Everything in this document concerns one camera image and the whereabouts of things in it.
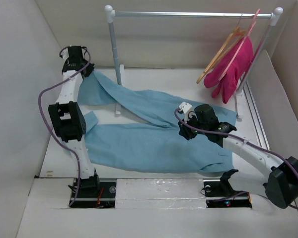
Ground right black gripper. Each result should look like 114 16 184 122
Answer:
178 112 208 140

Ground light blue trousers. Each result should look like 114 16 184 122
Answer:
77 71 233 174

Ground wooden clothes hanger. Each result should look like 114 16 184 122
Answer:
196 17 246 84

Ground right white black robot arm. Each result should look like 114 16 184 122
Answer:
174 102 298 209

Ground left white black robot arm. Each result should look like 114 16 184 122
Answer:
48 46 101 198

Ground pink plastic clothes hanger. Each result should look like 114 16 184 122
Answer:
219 8 261 81

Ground magenta pink garment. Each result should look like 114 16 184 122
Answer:
204 37 253 104

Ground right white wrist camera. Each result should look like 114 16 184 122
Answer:
178 102 195 122

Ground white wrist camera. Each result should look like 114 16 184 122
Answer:
178 102 195 122
60 46 71 60

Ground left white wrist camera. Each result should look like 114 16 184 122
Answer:
60 46 71 60

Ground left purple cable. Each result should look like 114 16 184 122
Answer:
37 47 91 207

